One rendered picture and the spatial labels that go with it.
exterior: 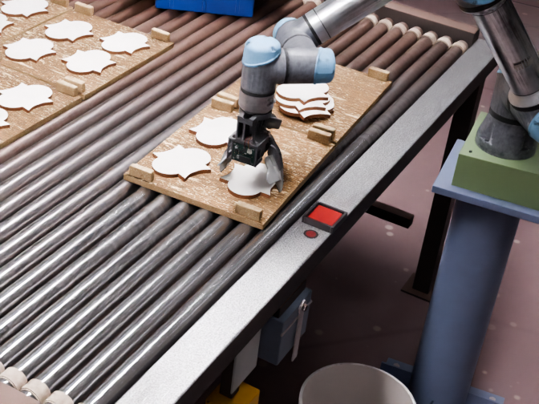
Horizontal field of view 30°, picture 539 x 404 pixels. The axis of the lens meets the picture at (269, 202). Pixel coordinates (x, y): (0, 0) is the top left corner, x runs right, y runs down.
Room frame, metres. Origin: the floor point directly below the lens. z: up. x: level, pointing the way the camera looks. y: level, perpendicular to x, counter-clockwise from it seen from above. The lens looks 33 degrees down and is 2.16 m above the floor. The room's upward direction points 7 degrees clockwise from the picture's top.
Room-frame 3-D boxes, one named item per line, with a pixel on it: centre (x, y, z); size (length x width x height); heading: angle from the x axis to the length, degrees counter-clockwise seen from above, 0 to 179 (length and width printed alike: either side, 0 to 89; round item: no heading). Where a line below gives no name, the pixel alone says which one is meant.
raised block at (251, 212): (1.79, 0.04, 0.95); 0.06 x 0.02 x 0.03; 69
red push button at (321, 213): (1.84, -0.12, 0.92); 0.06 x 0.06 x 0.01; 65
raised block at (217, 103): (2.25, 0.15, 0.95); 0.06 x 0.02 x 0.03; 69
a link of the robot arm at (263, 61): (1.90, 0.05, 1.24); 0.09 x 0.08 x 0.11; 106
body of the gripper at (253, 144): (1.89, 0.06, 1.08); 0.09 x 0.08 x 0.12; 159
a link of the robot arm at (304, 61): (1.94, -0.04, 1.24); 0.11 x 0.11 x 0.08; 16
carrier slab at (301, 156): (2.02, 0.09, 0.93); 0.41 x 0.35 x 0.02; 159
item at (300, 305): (1.65, -0.05, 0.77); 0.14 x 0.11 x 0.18; 155
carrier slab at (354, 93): (2.41, -0.06, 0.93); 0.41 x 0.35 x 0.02; 158
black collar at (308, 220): (1.84, -0.12, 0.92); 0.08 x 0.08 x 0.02; 65
